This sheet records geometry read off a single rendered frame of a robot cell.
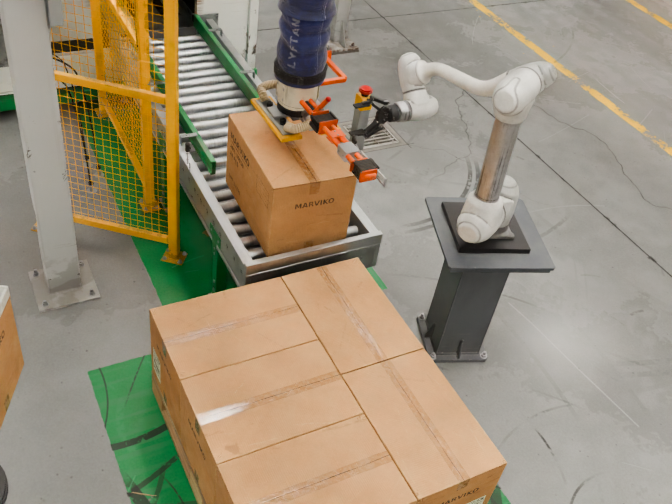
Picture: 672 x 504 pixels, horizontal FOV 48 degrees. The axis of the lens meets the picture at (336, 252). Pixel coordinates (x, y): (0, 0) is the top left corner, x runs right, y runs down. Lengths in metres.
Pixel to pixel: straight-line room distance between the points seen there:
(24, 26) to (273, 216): 1.24
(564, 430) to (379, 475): 1.34
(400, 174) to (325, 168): 1.77
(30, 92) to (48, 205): 0.59
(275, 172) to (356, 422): 1.13
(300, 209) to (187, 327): 0.72
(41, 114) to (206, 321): 1.12
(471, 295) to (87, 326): 1.88
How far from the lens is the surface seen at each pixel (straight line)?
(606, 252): 5.04
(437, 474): 2.90
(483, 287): 3.68
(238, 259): 3.47
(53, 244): 3.92
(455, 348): 3.98
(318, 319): 3.27
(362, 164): 2.96
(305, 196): 3.35
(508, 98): 2.93
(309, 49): 3.20
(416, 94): 3.40
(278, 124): 3.37
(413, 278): 4.36
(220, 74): 4.90
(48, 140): 3.57
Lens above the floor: 2.91
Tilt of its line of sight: 41 degrees down
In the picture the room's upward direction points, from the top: 10 degrees clockwise
